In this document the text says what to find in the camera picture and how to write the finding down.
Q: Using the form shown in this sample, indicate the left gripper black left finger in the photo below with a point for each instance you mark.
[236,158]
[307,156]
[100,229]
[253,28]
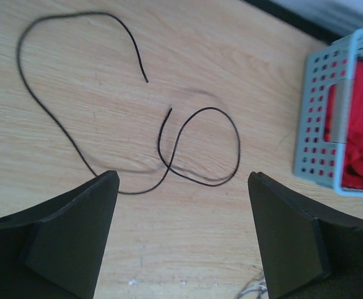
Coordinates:
[55,249]

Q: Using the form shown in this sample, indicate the light blue plastic basket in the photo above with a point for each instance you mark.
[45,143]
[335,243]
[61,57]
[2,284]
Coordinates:
[324,114]

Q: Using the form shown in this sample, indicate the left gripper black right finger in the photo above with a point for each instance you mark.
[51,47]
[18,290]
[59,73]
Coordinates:
[308,249]

